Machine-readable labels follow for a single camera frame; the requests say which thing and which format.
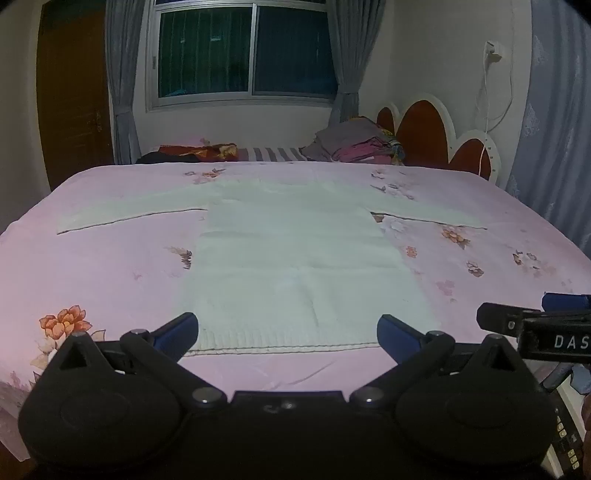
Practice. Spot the pile of folded clothes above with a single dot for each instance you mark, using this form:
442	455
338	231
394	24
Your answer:
351	143

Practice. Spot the red and white scalloped headboard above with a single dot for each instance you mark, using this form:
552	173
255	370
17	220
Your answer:
425	134

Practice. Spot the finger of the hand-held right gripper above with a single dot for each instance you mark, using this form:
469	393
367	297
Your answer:
565	301
496	318

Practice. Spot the white knit sweater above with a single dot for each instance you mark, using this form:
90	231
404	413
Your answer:
295	258

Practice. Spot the sliding glass window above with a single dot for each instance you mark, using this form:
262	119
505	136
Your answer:
244	50

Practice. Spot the white button panel device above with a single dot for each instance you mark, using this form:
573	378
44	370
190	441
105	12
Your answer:
568	438

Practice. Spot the pale blue patterned curtain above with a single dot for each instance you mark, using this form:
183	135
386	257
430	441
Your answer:
554	120

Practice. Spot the red patterned cloth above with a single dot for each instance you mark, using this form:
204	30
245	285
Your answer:
198	151

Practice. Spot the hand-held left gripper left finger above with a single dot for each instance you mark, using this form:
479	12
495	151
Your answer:
182	328

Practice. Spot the pink floral bed sheet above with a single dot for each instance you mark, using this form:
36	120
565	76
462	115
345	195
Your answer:
106	258

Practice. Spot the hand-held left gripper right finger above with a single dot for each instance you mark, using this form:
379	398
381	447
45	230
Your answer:
392	333

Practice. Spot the white wall charger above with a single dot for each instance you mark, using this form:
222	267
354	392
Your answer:
492	50

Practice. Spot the grey curtain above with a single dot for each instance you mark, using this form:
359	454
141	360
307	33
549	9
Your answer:
122	69
351	55

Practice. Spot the brown wooden door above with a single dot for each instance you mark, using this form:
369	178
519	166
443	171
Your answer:
69	101

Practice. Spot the grey striped pillow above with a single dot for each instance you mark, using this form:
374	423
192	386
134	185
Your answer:
272	153

